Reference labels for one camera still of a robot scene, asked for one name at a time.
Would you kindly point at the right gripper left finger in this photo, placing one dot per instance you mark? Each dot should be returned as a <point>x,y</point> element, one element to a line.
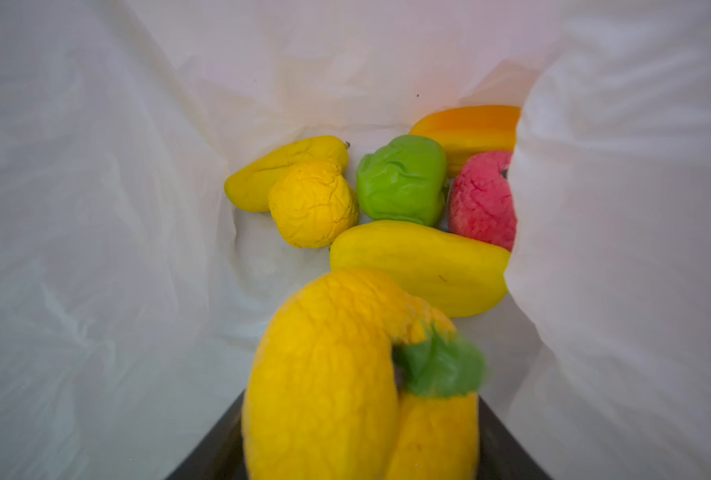
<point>219,456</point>

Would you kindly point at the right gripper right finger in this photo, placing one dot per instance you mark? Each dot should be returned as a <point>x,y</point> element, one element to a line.
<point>501,457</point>

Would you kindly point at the yellow bell pepper toy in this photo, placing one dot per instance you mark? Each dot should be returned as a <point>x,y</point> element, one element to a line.
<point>355,378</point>

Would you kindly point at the white plastic bag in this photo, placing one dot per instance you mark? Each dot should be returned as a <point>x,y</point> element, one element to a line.
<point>132,294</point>

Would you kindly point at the green yellow mango toy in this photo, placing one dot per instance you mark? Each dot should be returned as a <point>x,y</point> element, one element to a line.
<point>467,131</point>

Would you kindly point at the red fruit toy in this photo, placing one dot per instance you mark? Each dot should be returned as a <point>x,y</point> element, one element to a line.
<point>481,204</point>

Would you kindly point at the yellow lemon toy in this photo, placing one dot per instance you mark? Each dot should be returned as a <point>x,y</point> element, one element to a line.
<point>312,204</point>

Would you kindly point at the yellow banana toy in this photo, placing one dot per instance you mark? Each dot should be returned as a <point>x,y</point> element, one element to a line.
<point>248,189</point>

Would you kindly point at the green pepper toy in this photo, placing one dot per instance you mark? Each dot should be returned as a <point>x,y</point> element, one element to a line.
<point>405,180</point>

